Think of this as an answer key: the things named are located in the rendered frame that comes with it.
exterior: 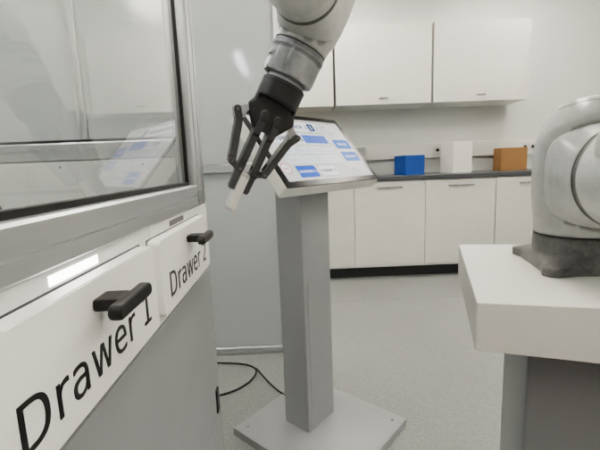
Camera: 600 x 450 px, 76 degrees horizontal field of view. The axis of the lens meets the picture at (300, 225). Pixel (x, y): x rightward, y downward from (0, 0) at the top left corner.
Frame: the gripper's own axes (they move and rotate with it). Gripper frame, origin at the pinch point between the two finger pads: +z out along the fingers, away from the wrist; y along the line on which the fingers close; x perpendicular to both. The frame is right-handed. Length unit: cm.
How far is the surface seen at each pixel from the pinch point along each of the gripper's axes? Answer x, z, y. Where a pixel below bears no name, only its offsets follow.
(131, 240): 17.6, 8.4, 13.5
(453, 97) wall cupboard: -243, -126, -204
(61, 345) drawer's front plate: 36.6, 11.5, 16.0
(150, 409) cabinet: 20.9, 28.8, 3.5
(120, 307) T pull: 34.6, 8.3, 12.9
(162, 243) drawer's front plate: 12.7, 9.1, 9.5
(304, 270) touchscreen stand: -49, 23, -44
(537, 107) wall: -247, -166, -304
